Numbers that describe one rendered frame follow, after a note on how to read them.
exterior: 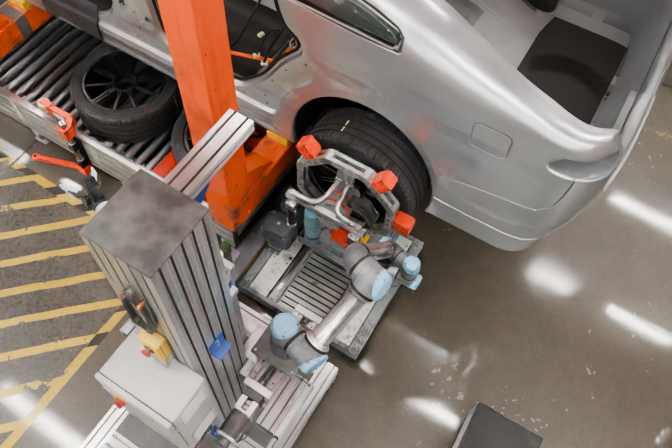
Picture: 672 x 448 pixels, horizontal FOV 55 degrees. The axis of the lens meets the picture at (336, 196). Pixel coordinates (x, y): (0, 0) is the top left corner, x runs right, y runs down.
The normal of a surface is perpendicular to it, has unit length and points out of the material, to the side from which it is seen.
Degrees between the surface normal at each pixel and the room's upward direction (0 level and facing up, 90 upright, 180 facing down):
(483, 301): 0
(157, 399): 0
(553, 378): 0
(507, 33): 21
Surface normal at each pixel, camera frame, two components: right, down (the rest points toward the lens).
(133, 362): 0.04, -0.53
